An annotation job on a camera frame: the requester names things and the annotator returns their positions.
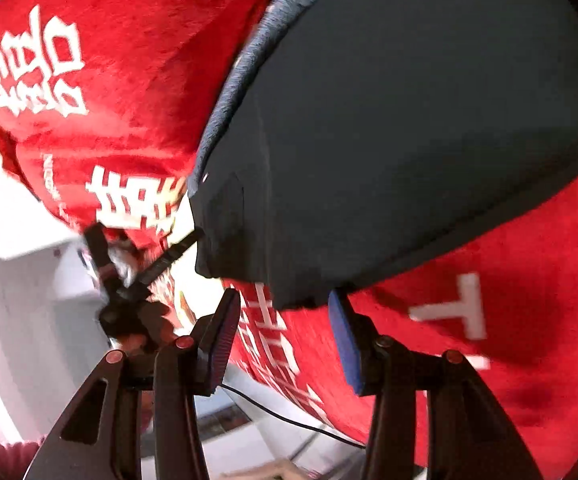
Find black pants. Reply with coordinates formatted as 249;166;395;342
186;0;578;312

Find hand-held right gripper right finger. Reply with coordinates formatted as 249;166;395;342
327;290;544;480

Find red printed blanket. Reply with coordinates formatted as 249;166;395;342
0;0;578;480

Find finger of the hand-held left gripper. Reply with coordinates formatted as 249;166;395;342
84;222;122;303
132;229;205;295

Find thin black cable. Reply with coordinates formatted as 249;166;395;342
220;384;368;450

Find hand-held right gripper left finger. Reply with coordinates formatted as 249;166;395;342
23;287;243;480

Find white cabinet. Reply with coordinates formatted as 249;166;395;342
0;237;112;443

